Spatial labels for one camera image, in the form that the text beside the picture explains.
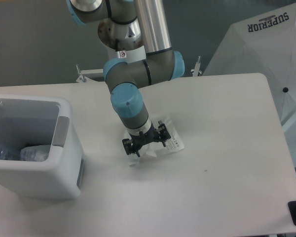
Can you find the white plastic trash can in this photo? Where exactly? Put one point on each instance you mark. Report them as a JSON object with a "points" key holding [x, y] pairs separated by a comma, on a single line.
{"points": [[40, 120]]}

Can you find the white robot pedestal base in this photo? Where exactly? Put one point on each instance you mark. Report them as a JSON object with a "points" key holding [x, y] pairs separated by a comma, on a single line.
{"points": [[124, 44]]}

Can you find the clear plastic wrapper bag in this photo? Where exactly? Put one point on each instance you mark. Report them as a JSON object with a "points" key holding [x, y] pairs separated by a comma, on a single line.
{"points": [[156, 150]]}

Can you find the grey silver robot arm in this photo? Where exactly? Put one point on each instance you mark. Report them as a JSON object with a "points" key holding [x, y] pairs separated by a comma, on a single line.
{"points": [[162, 63]]}

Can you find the white Superior umbrella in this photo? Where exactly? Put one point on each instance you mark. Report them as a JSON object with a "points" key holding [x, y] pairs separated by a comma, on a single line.
{"points": [[263, 44]]}

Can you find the clear plastic water bottle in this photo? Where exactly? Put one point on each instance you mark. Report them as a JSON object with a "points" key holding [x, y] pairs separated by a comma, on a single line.
{"points": [[8, 153]]}

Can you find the white left mounting bracket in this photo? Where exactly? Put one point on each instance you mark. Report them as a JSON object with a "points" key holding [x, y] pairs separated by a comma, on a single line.
{"points": [[86, 75]]}

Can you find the metal right clamp bolt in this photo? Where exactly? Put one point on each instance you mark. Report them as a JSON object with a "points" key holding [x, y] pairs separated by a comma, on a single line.
{"points": [[196, 72]]}

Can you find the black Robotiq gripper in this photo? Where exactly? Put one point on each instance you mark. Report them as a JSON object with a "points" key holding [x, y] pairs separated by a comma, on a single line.
{"points": [[132, 146]]}

